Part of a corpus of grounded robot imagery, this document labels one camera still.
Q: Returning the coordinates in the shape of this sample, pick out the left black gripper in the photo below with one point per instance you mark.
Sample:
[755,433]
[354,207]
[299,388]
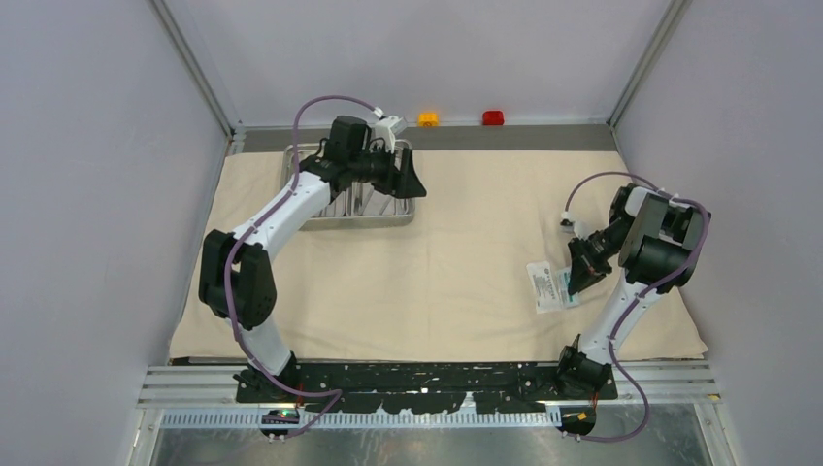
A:
[407,182]

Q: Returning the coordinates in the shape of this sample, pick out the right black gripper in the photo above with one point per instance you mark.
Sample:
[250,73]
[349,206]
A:
[583,259]

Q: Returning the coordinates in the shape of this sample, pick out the green white packet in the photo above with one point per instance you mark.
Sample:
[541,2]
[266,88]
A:
[568,300]

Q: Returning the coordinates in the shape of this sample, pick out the white sterile pouch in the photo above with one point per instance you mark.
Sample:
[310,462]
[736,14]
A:
[546,291]

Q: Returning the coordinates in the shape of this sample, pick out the wire mesh steel basket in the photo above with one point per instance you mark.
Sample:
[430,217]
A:
[340,215]

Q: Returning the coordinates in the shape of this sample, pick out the beige cloth wrap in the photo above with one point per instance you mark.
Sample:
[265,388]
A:
[453,284]

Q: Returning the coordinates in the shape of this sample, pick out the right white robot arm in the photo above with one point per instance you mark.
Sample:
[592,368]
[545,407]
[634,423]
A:
[656,240]

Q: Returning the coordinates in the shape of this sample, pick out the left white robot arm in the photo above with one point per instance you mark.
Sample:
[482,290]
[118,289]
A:
[236,277]

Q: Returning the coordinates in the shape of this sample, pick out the steel tweezers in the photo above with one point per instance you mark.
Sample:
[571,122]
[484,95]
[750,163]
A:
[373,203]

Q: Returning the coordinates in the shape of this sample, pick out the yellow button block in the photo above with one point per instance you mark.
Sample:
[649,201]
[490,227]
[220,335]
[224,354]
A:
[428,119]

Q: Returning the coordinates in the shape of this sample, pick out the right steel tray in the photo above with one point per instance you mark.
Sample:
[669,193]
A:
[378,175]

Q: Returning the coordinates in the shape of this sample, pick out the steel tray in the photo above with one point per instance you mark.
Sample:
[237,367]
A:
[378,175]
[306,169]

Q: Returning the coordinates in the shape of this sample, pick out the left steel tray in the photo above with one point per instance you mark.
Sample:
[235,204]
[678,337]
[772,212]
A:
[306,169]

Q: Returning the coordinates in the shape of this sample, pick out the red button block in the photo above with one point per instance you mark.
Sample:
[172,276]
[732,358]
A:
[493,118]

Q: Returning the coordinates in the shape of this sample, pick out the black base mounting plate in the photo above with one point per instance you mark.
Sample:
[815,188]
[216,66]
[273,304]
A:
[422,388]

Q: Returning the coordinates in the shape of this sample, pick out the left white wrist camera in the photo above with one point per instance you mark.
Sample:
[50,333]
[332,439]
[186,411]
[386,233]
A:
[387,129]

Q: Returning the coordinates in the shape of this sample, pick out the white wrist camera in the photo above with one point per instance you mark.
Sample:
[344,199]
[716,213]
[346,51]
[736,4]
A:
[575,227]
[387,129]

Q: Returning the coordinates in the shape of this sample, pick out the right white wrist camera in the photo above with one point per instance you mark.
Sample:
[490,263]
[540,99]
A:
[575,227]

